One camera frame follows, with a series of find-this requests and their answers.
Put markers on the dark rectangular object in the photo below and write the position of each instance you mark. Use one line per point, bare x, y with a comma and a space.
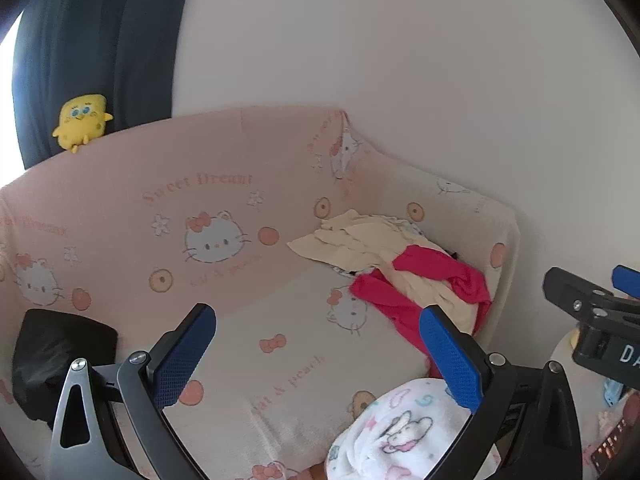
609, 447

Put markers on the window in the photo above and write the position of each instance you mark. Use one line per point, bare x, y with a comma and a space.
9, 110

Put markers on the small light blue object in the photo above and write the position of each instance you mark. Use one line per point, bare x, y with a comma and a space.
612, 394

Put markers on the black folded cloth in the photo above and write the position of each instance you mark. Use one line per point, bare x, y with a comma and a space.
60, 355

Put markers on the person's printed fleece clothing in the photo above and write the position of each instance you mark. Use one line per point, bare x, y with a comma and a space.
400, 430

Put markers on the sofa with pink cat-print cover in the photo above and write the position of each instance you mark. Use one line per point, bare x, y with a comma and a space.
125, 185

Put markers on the cream shirt with pink sleeves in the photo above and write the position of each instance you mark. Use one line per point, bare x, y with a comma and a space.
350, 240

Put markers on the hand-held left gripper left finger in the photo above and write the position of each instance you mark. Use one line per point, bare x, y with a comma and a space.
185, 355

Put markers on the dark blue curtain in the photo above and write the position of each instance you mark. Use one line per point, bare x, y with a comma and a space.
100, 35

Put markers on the yellow plush toy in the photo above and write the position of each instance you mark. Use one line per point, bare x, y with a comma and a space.
82, 120

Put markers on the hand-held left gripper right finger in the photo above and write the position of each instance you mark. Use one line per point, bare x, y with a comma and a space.
450, 355

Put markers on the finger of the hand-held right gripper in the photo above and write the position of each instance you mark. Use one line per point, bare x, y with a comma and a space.
629, 280
580, 300

